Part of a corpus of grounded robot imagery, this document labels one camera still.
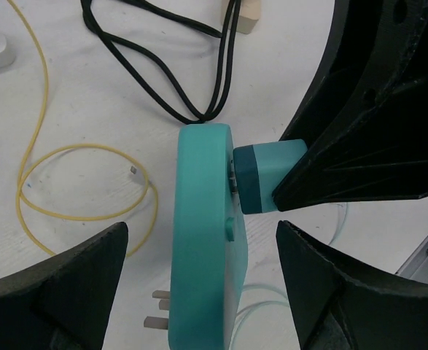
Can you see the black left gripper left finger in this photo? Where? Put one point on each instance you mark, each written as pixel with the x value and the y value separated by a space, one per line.
pixel 64 302

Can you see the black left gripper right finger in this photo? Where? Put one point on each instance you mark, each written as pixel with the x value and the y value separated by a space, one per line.
pixel 339 302

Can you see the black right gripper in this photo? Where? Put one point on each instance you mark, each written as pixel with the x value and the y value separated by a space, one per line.
pixel 365 113

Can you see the teal charger plug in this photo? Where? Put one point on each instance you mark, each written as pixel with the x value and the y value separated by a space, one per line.
pixel 260 168

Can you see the teal triangular power socket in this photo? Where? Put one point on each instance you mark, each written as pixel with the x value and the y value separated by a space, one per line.
pixel 209 249

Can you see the beige power strip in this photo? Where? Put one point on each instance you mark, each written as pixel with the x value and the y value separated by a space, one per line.
pixel 249 16

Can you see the aluminium table edge rail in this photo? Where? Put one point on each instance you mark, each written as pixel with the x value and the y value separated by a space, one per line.
pixel 425 255

